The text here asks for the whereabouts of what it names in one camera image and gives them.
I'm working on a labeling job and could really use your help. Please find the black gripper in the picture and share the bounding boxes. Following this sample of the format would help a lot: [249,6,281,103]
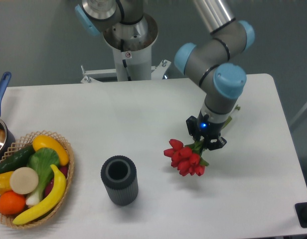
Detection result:
[186,112,227,150]

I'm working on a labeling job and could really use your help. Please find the red tulip bouquet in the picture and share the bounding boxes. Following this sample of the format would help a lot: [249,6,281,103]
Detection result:
[163,105,241,176]

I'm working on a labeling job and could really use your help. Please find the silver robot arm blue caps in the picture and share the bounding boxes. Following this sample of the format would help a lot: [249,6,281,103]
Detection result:
[75,0,255,150]

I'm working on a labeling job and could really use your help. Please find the dark grey ribbed vase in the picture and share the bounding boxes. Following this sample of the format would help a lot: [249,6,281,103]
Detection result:
[100,155,139,206]

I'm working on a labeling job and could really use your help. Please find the black device at edge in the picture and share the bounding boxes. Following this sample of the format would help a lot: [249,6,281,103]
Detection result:
[295,202,307,228]

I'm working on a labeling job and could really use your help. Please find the red vegetable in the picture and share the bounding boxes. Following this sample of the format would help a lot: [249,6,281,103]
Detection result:
[44,165,68,198]

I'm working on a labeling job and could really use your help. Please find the yellow banana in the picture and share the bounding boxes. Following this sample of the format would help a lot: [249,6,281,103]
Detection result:
[12,164,66,226]

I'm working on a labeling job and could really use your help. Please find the yellow squash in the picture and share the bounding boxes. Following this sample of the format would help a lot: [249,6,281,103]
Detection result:
[32,134,69,166]

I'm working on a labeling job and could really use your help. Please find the green bok choy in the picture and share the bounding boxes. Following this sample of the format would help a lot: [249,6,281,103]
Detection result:
[26,147,60,207]

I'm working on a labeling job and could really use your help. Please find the beige round disc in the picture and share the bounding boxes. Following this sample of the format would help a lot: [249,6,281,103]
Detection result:
[9,167,38,195]

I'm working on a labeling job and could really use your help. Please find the green cucumber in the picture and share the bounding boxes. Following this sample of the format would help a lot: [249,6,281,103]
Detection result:
[0,144,35,174]

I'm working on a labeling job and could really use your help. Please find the orange fruit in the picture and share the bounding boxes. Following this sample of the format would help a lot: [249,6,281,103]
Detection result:
[0,191,25,215]

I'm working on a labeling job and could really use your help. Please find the yellow bell pepper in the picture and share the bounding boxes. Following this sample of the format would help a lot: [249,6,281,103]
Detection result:
[0,171,13,195]

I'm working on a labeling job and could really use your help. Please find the woven wicker basket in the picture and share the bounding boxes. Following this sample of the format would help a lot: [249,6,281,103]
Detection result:
[0,130,74,230]

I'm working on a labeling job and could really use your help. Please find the white metal base frame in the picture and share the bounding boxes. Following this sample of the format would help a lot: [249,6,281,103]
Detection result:
[80,59,171,84]

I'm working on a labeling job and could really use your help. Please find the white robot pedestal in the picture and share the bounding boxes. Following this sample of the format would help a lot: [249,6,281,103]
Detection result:
[103,13,158,81]

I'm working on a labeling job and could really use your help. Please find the black cable on pedestal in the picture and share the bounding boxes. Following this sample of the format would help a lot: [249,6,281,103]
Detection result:
[120,39,132,82]

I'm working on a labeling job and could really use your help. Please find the blue handled saucepan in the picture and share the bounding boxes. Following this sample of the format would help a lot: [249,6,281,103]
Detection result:
[0,72,15,161]

